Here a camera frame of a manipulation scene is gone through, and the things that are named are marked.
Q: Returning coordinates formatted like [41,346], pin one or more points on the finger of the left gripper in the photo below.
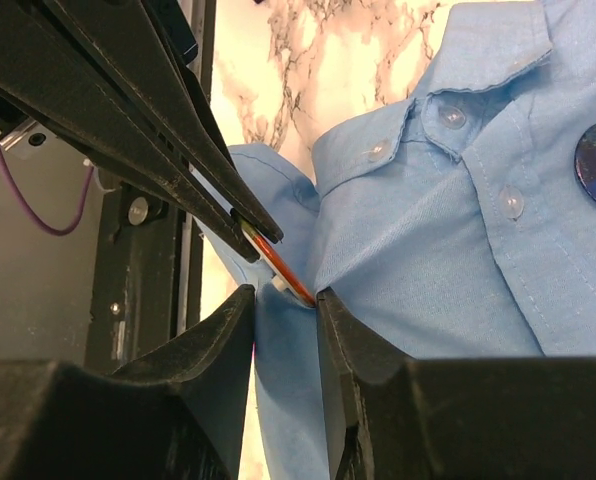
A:
[105,77]
[126,40]

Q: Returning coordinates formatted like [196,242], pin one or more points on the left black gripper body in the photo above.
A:
[8,110]

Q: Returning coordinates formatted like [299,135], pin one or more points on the orange round brooch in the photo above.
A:
[284,278]

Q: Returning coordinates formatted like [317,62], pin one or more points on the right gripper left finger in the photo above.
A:
[177,412]

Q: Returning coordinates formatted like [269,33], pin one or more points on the light blue shirt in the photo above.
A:
[452,222]

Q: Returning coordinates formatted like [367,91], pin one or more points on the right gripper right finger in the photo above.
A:
[390,416]

